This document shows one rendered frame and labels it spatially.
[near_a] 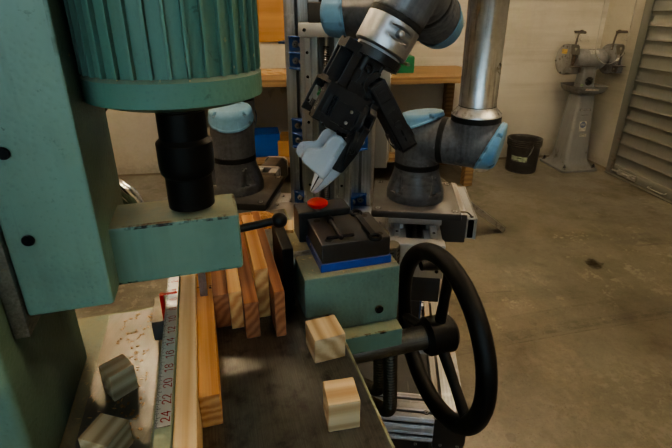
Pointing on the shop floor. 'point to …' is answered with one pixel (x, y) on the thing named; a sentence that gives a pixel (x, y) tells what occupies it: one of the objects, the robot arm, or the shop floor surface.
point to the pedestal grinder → (581, 99)
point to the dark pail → (523, 153)
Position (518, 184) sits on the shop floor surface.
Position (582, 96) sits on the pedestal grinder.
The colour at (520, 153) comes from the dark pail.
